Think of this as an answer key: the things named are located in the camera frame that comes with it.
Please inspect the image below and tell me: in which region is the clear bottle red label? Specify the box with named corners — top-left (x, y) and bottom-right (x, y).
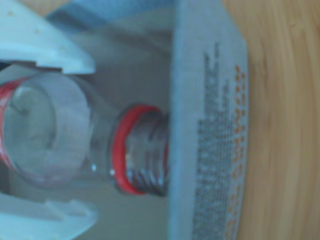
top-left (0, 73), bottom-right (173, 198)

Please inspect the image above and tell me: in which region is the grey cardboard box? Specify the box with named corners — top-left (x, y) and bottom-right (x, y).
top-left (0, 0), bottom-right (250, 240)

